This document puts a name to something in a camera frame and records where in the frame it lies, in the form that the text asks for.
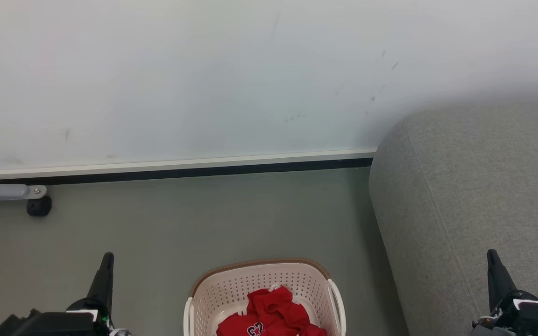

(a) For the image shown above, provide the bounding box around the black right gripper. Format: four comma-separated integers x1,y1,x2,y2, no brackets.
470,249,538,336

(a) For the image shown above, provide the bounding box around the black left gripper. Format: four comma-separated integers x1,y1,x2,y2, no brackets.
0,252,132,336

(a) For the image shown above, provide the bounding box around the red jersey with white trim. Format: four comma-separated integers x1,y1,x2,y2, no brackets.
216,286,328,336

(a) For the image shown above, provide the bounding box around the grey fabric sofa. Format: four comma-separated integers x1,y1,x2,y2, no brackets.
368,96,538,336

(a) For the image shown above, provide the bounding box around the black caster wheel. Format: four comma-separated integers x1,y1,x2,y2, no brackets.
27,196,52,217

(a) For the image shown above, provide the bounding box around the beige perforated laundry basket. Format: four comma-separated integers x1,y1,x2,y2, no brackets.
184,258,347,336

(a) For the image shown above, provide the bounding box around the white and black baseboard strip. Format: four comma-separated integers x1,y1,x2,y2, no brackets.
0,148,377,185

